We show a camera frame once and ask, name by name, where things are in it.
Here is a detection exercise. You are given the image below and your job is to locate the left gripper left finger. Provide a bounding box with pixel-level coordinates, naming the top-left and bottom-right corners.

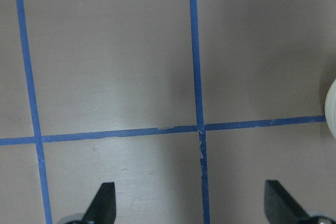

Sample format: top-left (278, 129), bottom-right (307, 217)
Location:
top-left (58, 182), bottom-right (117, 224)

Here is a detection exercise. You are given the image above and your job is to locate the white ceramic bowl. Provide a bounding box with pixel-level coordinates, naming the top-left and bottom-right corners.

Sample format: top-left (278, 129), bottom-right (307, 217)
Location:
top-left (324, 80), bottom-right (336, 138)

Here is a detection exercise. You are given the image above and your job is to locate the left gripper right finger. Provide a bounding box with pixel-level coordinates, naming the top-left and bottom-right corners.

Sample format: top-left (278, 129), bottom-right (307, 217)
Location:
top-left (264, 180), bottom-right (335, 224)

